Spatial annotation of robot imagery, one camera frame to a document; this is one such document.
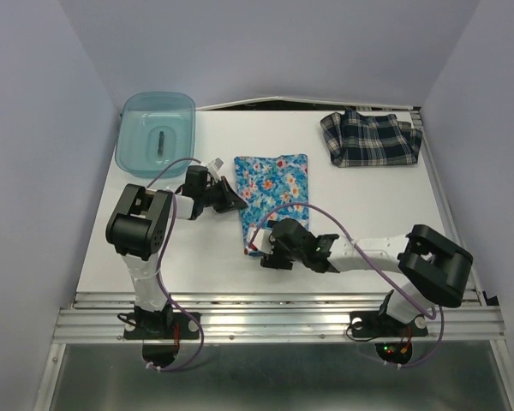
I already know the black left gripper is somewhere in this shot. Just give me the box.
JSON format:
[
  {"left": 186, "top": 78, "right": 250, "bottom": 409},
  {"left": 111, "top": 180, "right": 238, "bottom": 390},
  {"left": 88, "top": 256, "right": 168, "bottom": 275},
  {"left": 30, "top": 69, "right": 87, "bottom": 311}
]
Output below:
[{"left": 199, "top": 176, "right": 245, "bottom": 214}]

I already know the blue floral skirt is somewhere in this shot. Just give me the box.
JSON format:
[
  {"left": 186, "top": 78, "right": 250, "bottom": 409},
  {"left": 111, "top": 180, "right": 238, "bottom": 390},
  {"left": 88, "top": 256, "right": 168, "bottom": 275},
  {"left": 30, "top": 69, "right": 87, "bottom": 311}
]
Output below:
[{"left": 234, "top": 154, "right": 309, "bottom": 256}]

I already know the navy plaid pleated skirt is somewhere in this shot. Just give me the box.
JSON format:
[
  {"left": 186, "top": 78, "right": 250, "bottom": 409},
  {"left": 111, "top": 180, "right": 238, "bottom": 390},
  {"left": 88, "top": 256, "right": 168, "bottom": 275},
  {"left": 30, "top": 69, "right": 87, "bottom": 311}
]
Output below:
[{"left": 320, "top": 110, "right": 423, "bottom": 168}]

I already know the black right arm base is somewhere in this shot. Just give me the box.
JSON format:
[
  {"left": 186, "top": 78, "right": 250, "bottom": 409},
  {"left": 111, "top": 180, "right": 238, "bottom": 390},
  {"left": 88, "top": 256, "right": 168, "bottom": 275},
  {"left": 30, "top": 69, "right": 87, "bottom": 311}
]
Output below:
[{"left": 347, "top": 310, "right": 428, "bottom": 340}]

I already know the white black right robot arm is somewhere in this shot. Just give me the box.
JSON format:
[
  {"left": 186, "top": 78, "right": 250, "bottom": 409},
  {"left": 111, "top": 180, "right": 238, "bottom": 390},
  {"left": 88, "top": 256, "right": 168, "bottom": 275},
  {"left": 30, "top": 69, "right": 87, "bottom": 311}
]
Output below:
[{"left": 248, "top": 218, "right": 474, "bottom": 334}]

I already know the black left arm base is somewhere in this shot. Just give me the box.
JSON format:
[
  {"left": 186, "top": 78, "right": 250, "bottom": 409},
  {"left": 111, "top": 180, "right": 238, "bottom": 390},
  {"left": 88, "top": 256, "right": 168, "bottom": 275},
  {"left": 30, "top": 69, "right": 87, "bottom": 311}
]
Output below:
[{"left": 117, "top": 307, "right": 200, "bottom": 341}]

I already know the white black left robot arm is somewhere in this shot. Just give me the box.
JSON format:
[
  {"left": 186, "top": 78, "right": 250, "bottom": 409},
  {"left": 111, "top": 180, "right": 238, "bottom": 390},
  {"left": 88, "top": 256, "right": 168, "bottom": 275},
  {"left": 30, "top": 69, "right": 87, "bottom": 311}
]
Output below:
[{"left": 105, "top": 158, "right": 247, "bottom": 337}]

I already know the clear blue plastic bin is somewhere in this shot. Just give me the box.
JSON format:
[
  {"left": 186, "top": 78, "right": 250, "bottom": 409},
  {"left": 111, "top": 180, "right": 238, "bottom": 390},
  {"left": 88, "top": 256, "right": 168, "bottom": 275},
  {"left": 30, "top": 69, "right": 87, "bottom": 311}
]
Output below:
[{"left": 115, "top": 92, "right": 195, "bottom": 179}]

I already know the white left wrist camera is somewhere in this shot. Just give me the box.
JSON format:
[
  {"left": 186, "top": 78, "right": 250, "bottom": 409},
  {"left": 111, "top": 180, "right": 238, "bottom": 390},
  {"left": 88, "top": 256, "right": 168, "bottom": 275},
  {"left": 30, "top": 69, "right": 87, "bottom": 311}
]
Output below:
[{"left": 205, "top": 158, "right": 224, "bottom": 182}]

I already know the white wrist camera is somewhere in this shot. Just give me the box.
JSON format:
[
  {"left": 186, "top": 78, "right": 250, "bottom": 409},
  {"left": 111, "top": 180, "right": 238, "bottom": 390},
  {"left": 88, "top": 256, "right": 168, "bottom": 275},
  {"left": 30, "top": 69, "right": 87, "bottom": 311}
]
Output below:
[
  {"left": 205, "top": 158, "right": 224, "bottom": 182},
  {"left": 247, "top": 227, "right": 272, "bottom": 255}
]

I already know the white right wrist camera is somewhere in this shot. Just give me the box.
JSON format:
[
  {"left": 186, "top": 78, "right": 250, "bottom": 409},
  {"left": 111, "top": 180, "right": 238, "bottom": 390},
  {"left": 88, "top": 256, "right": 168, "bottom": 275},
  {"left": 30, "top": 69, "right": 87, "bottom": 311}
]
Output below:
[{"left": 247, "top": 227, "right": 272, "bottom": 255}]

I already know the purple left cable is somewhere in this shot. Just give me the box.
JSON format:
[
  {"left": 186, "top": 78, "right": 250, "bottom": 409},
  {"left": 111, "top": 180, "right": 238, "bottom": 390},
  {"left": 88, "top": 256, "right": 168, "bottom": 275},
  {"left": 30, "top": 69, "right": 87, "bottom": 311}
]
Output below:
[{"left": 144, "top": 158, "right": 206, "bottom": 373}]

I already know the aluminium table frame rail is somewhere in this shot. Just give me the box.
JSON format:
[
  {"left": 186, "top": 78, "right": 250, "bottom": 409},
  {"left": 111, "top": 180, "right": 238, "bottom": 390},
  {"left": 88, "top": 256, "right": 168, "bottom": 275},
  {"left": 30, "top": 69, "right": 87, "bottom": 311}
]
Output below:
[{"left": 32, "top": 100, "right": 514, "bottom": 411}]

